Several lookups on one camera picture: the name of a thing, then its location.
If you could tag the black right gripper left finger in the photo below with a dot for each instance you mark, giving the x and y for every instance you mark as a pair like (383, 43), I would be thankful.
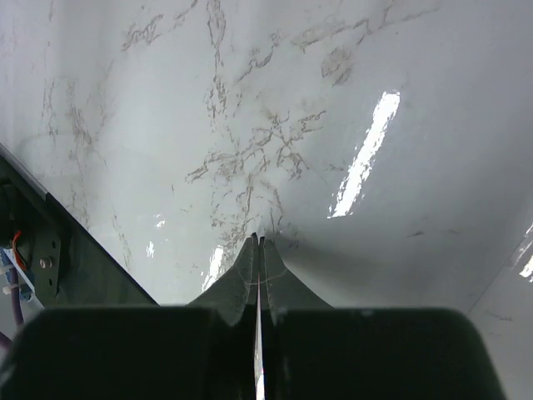
(203, 350)

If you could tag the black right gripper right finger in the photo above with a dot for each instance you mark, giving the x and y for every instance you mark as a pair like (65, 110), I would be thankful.
(311, 350)

